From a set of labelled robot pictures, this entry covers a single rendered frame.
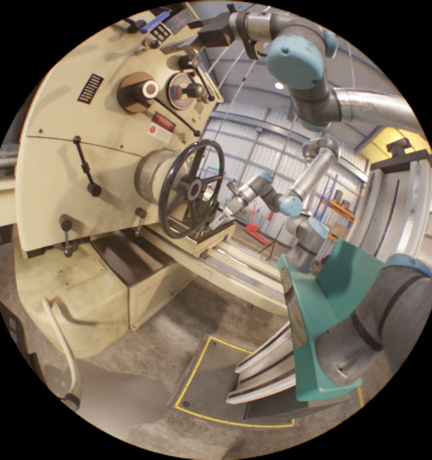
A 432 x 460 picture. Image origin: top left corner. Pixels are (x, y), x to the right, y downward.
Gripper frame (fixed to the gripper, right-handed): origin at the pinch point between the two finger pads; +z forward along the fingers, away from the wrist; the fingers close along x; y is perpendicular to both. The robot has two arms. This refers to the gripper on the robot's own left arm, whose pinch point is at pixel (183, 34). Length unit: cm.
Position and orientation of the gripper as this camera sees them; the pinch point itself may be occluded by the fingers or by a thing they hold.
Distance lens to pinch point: 45.9
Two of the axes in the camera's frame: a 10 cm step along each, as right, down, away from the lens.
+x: -3.7, 8.8, 2.9
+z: -8.6, -4.4, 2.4
